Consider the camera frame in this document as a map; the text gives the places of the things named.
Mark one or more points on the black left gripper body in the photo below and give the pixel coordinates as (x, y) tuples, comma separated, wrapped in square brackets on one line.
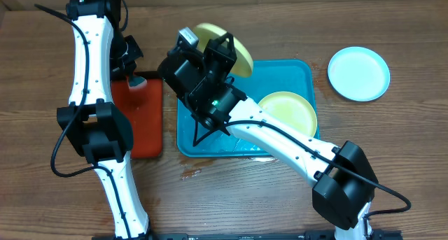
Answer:
[(124, 56)]

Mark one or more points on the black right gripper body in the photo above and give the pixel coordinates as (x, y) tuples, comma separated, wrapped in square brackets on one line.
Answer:
[(221, 53)]

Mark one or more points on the yellow plate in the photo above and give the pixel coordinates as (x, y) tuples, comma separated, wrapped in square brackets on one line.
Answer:
[(243, 67), (291, 109)]

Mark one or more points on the green and pink sponge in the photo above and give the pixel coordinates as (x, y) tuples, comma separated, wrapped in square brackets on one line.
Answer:
[(136, 82)]

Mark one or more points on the light blue plate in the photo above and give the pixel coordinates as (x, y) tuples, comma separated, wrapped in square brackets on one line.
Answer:
[(358, 74)]

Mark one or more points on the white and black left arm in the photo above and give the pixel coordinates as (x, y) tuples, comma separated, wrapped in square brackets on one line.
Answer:
[(93, 124)]

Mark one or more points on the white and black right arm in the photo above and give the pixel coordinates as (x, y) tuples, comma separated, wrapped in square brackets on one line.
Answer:
[(342, 180)]

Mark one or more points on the black tray with red liquid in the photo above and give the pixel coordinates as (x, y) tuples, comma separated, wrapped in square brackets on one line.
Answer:
[(142, 105)]

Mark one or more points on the teal plastic tray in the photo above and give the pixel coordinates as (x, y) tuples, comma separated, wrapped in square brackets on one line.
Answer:
[(291, 75)]

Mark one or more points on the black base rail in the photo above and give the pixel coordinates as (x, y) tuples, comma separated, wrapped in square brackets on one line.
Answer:
[(310, 235)]

